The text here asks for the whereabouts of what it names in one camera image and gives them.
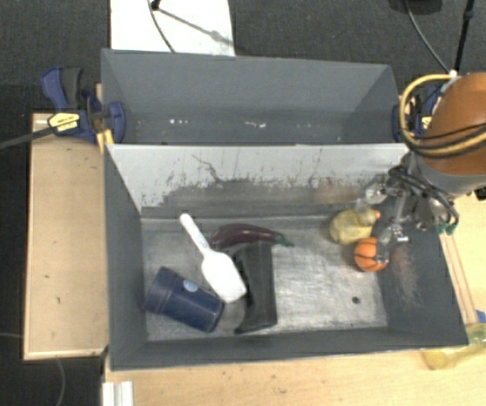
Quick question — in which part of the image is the pale wood board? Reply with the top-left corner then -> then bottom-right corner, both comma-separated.
23,112 -> 111,361

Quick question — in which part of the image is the yellow toy duck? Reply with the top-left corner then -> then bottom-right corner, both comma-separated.
329,207 -> 382,246

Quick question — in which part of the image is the purple toy eggplant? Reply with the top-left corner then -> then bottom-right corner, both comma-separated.
208,222 -> 296,254

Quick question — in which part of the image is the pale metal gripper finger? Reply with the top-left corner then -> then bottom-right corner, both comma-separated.
378,223 -> 412,266
354,181 -> 390,213

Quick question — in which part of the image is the orange toy basketball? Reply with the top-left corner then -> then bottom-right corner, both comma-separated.
353,237 -> 391,274

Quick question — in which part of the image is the dark blue cup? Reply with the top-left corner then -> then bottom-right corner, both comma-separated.
142,266 -> 226,334

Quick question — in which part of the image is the grey metal bin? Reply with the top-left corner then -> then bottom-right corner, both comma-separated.
100,47 -> 470,372

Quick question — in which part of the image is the white plastic scoop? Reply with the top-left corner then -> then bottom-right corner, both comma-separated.
178,212 -> 248,305

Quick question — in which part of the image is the dark green flat block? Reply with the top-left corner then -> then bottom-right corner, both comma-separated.
233,240 -> 279,336

